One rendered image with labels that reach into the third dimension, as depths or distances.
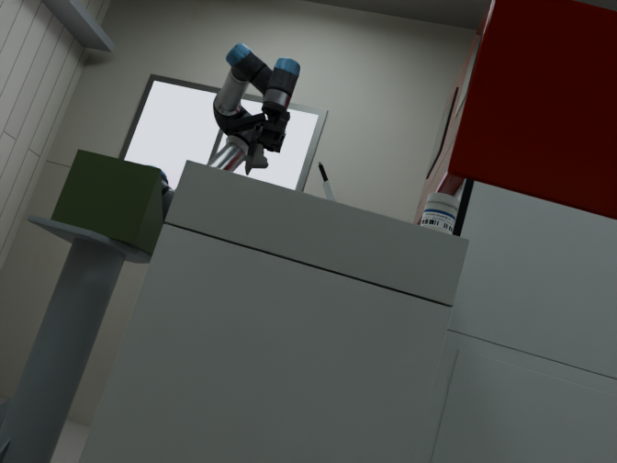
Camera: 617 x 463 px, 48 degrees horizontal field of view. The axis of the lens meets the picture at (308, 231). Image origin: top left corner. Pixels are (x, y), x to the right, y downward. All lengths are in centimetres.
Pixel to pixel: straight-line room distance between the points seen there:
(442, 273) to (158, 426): 65
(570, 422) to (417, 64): 315
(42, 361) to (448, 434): 113
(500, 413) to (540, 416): 10
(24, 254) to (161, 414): 353
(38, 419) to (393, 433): 108
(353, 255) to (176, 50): 371
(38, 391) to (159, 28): 346
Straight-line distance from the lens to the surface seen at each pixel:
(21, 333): 477
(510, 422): 181
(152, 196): 203
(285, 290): 142
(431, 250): 145
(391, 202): 423
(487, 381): 179
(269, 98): 200
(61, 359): 210
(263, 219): 145
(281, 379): 140
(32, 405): 211
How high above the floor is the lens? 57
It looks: 13 degrees up
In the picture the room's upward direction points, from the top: 17 degrees clockwise
